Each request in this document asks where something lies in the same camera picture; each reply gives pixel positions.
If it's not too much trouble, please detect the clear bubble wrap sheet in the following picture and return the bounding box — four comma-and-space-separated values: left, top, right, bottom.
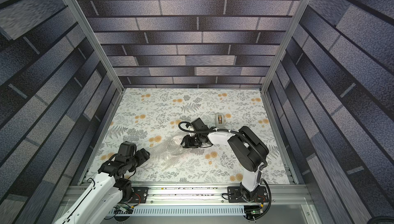
141, 138, 207, 183

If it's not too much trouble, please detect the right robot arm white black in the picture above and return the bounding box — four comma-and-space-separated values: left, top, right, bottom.
178, 118, 269, 202

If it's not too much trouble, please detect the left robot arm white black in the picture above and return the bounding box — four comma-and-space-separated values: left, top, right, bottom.
55, 141, 150, 224

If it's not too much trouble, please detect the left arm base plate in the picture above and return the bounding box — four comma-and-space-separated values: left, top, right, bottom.
121, 187, 149, 205

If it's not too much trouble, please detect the left circuit board with wires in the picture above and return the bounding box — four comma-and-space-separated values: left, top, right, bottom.
104, 204, 136, 219

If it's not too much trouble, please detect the circuit board with wires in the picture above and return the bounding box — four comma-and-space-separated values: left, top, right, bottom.
244, 204, 264, 221
104, 204, 136, 219

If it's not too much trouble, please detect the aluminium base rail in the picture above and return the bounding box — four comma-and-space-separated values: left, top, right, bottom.
132, 182, 313, 206

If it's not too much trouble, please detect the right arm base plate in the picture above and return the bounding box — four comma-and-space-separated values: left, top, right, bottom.
227, 186, 269, 203

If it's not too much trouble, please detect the right circuit board with wires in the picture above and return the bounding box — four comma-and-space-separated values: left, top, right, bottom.
244, 204, 264, 221

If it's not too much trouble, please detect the left aluminium frame post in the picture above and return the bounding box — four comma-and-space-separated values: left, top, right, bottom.
65, 0, 124, 94

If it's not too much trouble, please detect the aluminium frame post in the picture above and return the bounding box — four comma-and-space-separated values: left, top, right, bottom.
65, 0, 124, 94
260, 0, 321, 93

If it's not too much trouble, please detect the right aluminium frame post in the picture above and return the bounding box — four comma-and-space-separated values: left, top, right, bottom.
260, 0, 321, 93

